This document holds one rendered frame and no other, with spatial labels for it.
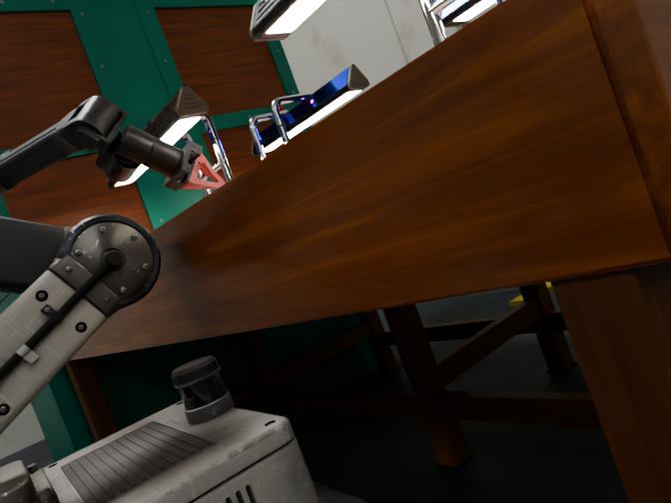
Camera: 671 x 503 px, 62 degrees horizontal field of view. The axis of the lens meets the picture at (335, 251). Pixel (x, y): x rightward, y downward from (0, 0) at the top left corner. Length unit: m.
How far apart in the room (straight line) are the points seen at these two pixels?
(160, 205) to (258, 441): 1.56
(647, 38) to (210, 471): 0.55
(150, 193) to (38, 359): 1.44
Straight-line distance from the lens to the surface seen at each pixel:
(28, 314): 0.77
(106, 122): 1.06
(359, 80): 1.74
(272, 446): 0.68
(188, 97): 1.41
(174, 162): 1.07
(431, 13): 1.04
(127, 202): 2.12
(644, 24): 0.37
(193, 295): 0.86
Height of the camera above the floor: 0.67
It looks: 2 degrees down
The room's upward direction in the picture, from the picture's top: 20 degrees counter-clockwise
